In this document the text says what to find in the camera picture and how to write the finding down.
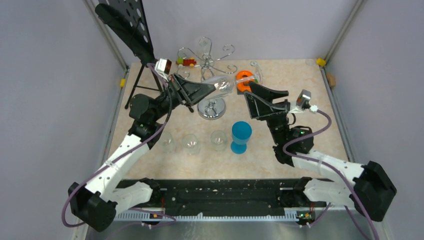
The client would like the clear tall wine glass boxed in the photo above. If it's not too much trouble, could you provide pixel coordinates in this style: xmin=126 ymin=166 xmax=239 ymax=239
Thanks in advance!
xmin=196 ymin=36 xmax=212 ymax=59

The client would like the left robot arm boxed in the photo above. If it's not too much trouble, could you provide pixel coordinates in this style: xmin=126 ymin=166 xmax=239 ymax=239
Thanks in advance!
xmin=65 ymin=73 xmax=216 ymax=232

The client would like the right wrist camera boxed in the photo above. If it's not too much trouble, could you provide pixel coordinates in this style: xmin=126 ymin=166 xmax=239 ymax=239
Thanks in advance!
xmin=288 ymin=89 xmax=319 ymax=114

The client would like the clear smooth wine glass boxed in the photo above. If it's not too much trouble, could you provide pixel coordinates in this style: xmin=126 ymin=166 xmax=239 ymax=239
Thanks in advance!
xmin=203 ymin=64 xmax=264 ymax=100

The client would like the clear ribbed wine glass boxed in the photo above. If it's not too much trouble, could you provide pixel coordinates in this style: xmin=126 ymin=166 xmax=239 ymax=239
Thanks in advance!
xmin=181 ymin=133 xmax=201 ymax=155
xmin=158 ymin=131 xmax=176 ymax=153
xmin=210 ymin=130 xmax=228 ymax=152

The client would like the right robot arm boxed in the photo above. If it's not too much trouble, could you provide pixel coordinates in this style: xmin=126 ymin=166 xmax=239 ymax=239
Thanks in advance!
xmin=244 ymin=81 xmax=397 ymax=222

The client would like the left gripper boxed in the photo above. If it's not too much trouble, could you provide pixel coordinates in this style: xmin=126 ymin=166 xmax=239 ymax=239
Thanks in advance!
xmin=151 ymin=72 xmax=216 ymax=121

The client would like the black music stand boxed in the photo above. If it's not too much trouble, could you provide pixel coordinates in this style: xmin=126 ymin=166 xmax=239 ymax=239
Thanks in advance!
xmin=94 ymin=0 xmax=195 ymax=114

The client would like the orange toy block piece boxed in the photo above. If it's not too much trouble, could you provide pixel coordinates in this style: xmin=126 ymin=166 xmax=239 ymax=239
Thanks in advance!
xmin=235 ymin=70 xmax=262 ymax=93

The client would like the chrome wine glass rack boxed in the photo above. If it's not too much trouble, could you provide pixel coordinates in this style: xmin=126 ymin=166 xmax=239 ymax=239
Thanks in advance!
xmin=177 ymin=42 xmax=238 ymax=121

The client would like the blue wine glass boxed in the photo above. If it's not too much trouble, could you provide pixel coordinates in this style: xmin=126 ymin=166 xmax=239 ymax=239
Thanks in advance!
xmin=230 ymin=121 xmax=253 ymax=155

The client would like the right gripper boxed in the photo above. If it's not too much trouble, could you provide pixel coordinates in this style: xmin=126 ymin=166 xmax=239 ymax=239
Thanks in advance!
xmin=244 ymin=81 xmax=291 ymax=146

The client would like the yellow corner clip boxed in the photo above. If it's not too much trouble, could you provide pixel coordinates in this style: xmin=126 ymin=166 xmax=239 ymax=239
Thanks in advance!
xmin=315 ymin=58 xmax=327 ymax=67

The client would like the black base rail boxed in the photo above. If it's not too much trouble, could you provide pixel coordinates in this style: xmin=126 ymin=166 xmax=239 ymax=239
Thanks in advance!
xmin=136 ymin=178 xmax=327 ymax=217

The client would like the red yellow toy car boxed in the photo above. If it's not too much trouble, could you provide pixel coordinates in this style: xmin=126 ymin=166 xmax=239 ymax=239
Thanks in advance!
xmin=176 ymin=57 xmax=197 ymax=67

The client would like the yellow side clip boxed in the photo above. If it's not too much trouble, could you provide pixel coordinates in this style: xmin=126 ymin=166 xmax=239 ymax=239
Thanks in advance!
xmin=119 ymin=78 xmax=126 ymax=88

